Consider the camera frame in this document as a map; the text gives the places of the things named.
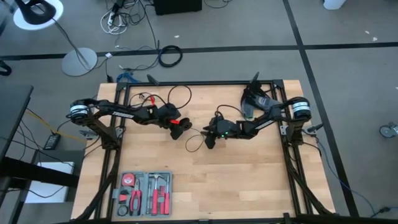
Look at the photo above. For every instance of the black tape roll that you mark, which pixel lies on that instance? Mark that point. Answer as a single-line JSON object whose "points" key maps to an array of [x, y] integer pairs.
{"points": [[119, 211]]}

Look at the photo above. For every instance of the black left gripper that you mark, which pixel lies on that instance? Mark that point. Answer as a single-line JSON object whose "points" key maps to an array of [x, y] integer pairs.
{"points": [[181, 126]]}

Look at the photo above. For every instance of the red and black utility knife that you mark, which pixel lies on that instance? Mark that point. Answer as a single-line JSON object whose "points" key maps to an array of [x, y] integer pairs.
{"points": [[123, 197]]}

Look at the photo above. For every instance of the grey caster wheel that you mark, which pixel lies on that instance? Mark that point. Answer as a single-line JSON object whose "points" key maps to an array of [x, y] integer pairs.
{"points": [[387, 130]]}

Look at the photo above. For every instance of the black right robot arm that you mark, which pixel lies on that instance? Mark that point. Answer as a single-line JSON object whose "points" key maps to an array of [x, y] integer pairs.
{"points": [[264, 123]]}

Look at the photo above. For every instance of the black computer case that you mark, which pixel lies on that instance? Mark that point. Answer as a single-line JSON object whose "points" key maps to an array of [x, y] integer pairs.
{"points": [[177, 6]]}

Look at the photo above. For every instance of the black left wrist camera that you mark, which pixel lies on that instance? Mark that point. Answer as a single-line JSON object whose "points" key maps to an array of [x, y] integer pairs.
{"points": [[176, 134]]}

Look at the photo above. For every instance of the grey metal bracket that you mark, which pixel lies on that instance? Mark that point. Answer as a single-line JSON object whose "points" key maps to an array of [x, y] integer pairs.
{"points": [[87, 133]]}

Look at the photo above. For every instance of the black chair base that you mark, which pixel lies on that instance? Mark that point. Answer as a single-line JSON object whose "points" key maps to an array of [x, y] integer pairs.
{"points": [[4, 70]]}

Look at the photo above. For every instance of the black metal beam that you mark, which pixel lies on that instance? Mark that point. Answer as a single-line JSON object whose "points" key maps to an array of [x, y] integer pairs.
{"points": [[31, 171]]}

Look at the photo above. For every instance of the black power adapter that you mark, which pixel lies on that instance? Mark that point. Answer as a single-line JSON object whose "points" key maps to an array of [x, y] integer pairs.
{"points": [[52, 141]]}

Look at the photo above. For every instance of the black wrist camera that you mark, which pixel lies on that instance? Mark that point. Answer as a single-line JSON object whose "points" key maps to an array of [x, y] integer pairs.
{"points": [[176, 134], [210, 142]]}

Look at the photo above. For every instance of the grey bracket with black knob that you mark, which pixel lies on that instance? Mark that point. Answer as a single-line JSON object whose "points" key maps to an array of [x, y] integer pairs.
{"points": [[311, 128]]}

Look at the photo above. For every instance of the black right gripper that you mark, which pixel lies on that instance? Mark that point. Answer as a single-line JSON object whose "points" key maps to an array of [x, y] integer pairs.
{"points": [[216, 127]]}

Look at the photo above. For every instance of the red bit holder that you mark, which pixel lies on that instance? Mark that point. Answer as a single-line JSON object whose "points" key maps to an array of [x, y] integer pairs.
{"points": [[161, 193]]}

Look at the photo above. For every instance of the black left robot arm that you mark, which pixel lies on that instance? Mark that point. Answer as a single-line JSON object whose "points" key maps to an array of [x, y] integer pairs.
{"points": [[102, 109]]}

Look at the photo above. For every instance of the white container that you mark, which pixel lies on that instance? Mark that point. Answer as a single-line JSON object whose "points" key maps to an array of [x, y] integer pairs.
{"points": [[334, 3]]}

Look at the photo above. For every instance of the black desk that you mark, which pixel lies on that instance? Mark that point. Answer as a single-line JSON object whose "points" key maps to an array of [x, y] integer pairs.
{"points": [[12, 118]]}

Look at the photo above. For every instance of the red tape measure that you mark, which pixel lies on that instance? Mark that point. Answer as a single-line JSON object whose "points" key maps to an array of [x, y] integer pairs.
{"points": [[128, 180]]}

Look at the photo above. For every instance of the white power strip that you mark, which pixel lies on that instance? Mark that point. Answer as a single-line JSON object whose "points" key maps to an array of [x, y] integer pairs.
{"points": [[109, 19]]}

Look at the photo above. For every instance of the grey plastic tool case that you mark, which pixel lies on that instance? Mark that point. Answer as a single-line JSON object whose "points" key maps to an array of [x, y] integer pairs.
{"points": [[145, 186]]}

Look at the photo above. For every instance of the small grey screwdriver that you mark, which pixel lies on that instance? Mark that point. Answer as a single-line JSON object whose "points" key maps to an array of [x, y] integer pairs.
{"points": [[149, 193]]}

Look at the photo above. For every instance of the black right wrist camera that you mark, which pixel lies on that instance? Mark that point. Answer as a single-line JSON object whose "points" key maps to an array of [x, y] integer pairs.
{"points": [[210, 142]]}

